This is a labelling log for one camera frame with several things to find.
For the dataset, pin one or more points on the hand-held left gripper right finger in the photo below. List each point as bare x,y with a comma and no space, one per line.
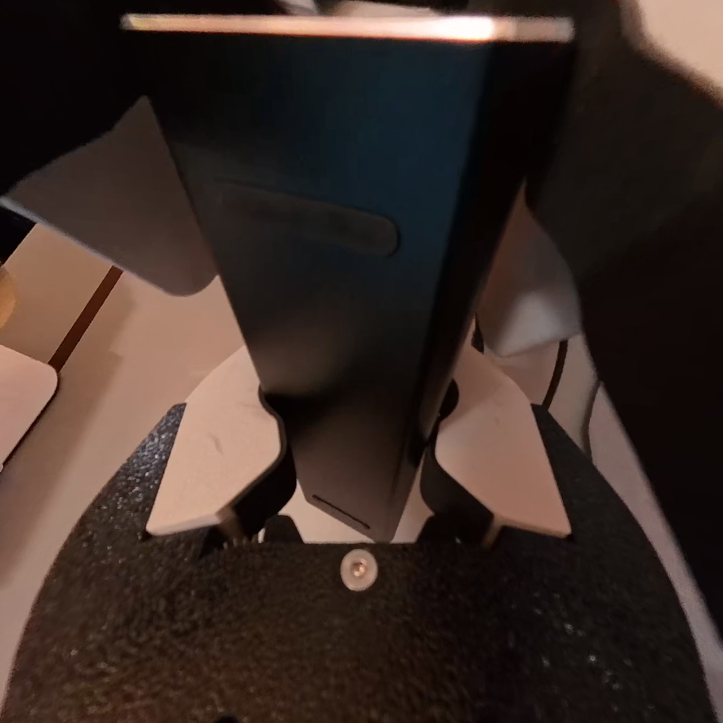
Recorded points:
497,452

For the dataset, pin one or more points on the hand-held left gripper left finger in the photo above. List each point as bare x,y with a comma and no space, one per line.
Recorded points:
214,452

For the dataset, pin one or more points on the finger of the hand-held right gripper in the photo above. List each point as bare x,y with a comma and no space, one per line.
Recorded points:
531,299
113,214

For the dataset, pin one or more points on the black power bank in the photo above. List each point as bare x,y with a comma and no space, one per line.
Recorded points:
339,226

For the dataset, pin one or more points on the white stand base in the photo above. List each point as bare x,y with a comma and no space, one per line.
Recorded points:
22,395

